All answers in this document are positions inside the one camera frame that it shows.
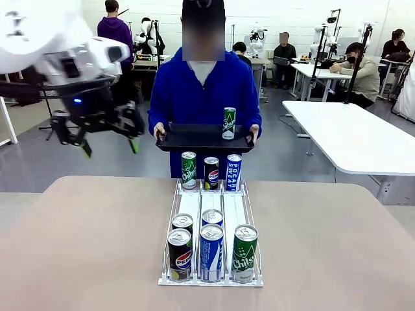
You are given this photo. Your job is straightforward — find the small white background robot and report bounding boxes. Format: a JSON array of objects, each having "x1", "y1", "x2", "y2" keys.
[{"x1": 248, "y1": 23, "x2": 268, "y2": 59}]

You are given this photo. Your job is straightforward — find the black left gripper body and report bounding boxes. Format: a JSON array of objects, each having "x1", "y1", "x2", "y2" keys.
[{"x1": 61, "y1": 82, "x2": 116, "y2": 133}]

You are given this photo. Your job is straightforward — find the black Pepsi can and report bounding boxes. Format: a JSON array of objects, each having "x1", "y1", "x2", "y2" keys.
[
  {"x1": 167, "y1": 227, "x2": 193, "y2": 282},
  {"x1": 171, "y1": 213, "x2": 194, "y2": 236},
  {"x1": 203, "y1": 156, "x2": 220, "y2": 191}
]

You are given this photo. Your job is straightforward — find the white fabric cover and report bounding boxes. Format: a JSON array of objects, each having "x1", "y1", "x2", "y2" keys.
[{"x1": 390, "y1": 64, "x2": 415, "y2": 124}]

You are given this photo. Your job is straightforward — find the person's left forearm blue sleeve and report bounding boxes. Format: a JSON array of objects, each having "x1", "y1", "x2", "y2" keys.
[{"x1": 248, "y1": 105, "x2": 263, "y2": 130}]

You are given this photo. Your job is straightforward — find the white table leg frame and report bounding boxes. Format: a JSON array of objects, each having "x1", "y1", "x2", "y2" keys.
[{"x1": 0, "y1": 97, "x2": 19, "y2": 146}]

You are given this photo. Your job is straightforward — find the woman in black top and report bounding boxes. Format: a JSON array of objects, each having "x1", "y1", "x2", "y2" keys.
[{"x1": 381, "y1": 28, "x2": 412, "y2": 65}]

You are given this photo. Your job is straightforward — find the green Chilsung cider can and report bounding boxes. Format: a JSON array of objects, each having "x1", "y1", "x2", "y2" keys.
[
  {"x1": 231, "y1": 224, "x2": 259, "y2": 284},
  {"x1": 180, "y1": 151, "x2": 198, "y2": 190},
  {"x1": 222, "y1": 107, "x2": 237, "y2": 141}
]

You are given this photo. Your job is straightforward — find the black tripod microphone stand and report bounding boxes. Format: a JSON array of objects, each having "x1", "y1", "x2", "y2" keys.
[{"x1": 38, "y1": 97, "x2": 56, "y2": 141}]

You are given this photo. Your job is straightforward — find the wooden workbench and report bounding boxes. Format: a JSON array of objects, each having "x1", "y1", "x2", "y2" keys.
[{"x1": 133, "y1": 54, "x2": 171, "y2": 71}]

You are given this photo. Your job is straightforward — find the thin black stand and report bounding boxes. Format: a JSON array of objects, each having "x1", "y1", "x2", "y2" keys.
[{"x1": 307, "y1": 25, "x2": 327, "y2": 100}]

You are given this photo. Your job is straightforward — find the person in purple hoodie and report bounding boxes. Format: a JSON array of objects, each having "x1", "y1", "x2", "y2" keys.
[{"x1": 97, "y1": 0, "x2": 134, "y2": 71}]

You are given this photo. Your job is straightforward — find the black backpack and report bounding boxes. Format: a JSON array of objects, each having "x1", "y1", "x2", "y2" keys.
[{"x1": 14, "y1": 90, "x2": 43, "y2": 107}]

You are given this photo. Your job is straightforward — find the person's right hand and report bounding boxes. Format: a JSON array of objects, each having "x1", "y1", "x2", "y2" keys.
[{"x1": 153, "y1": 122, "x2": 168, "y2": 142}]

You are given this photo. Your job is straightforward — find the dark-haired person in dark jacket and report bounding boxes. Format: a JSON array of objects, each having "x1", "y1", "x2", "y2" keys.
[{"x1": 232, "y1": 41, "x2": 253, "y2": 69}]

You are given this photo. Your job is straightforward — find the seated person in black clothes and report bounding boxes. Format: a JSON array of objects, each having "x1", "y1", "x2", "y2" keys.
[{"x1": 272, "y1": 31, "x2": 298, "y2": 89}]

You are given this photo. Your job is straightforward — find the black overhead camera on pole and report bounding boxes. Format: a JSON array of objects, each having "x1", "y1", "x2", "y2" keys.
[{"x1": 326, "y1": 8, "x2": 342, "y2": 43}]

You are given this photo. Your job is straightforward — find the person in blue hoodie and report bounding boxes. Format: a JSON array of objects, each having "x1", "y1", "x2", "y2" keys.
[{"x1": 147, "y1": 47, "x2": 263, "y2": 179}]

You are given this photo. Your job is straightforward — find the tall black camera stand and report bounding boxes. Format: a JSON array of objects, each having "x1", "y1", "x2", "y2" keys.
[{"x1": 343, "y1": 24, "x2": 374, "y2": 105}]

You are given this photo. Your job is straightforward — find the black cap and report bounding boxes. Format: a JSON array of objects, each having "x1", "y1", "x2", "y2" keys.
[{"x1": 181, "y1": 0, "x2": 226, "y2": 10}]

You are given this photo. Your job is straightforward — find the white background robot with black stand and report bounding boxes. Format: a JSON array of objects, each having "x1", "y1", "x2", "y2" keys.
[{"x1": 134, "y1": 17, "x2": 166, "y2": 56}]

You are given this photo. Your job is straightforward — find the person's right forearm blue sleeve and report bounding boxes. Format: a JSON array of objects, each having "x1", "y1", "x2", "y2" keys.
[{"x1": 147, "y1": 102, "x2": 170, "y2": 130}]

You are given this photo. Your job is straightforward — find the white can dispenser rack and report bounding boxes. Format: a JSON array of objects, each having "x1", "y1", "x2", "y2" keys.
[{"x1": 158, "y1": 179, "x2": 264, "y2": 288}]

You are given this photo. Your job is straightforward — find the large white table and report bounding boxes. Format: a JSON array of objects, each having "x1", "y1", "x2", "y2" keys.
[{"x1": 281, "y1": 100, "x2": 415, "y2": 205}]

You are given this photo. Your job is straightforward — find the blue Pocari Sweat can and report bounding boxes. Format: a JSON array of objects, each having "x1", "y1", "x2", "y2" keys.
[
  {"x1": 226, "y1": 154, "x2": 243, "y2": 192},
  {"x1": 199, "y1": 223, "x2": 225, "y2": 282},
  {"x1": 201, "y1": 209, "x2": 224, "y2": 227}
]

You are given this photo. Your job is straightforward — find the white desk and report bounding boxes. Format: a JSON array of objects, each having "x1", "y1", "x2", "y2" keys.
[{"x1": 290, "y1": 63, "x2": 354, "y2": 101}]

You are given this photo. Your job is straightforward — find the black plastic serving tray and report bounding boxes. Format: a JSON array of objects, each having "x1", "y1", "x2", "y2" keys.
[{"x1": 154, "y1": 122, "x2": 255, "y2": 153}]

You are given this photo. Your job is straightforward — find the white background robot arms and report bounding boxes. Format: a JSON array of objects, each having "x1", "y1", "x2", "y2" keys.
[{"x1": 309, "y1": 24, "x2": 341, "y2": 59}]

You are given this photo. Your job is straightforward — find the masked man in beige jacket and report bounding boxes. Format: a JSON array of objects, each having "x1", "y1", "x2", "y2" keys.
[{"x1": 330, "y1": 41, "x2": 381, "y2": 109}]

